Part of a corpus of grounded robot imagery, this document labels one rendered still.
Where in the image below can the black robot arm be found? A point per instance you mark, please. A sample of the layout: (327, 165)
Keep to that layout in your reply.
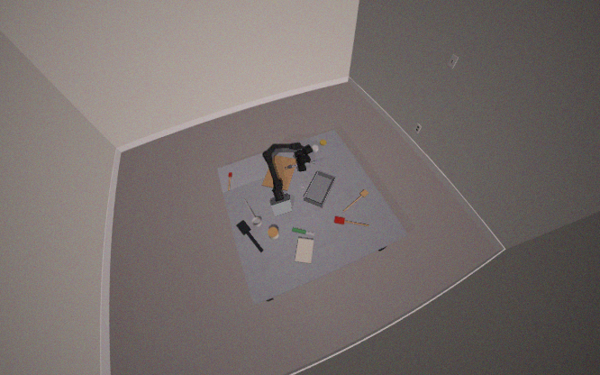
(277, 183)

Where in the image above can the light brown wooden board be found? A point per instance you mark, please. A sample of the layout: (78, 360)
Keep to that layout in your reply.
(283, 174)

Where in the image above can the black spatula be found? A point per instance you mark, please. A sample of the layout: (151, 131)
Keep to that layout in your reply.
(245, 230)

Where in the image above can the red spatula with wooden handle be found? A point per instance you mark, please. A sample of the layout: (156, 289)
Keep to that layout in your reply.
(339, 220)

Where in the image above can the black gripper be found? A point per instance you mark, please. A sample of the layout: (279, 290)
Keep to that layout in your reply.
(300, 164)

